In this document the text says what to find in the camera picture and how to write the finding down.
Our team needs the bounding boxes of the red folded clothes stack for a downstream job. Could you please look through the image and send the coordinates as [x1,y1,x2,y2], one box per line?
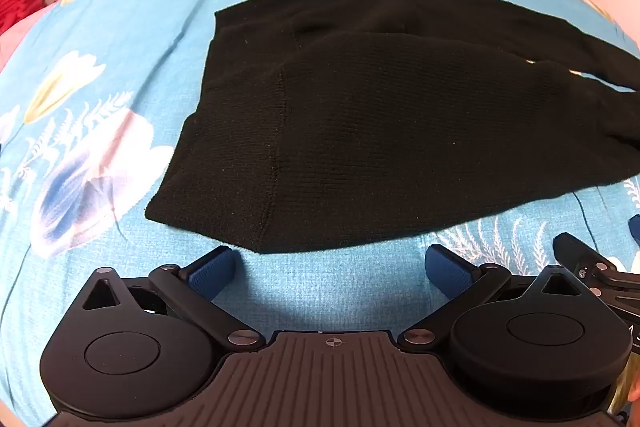
[0,0,46,34]

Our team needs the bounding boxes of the black knit pants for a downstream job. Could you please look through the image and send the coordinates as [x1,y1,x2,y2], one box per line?
[145,0,639,254]

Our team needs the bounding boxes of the blue floral bed sheet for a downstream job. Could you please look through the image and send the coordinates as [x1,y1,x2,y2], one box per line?
[1,0,639,426]

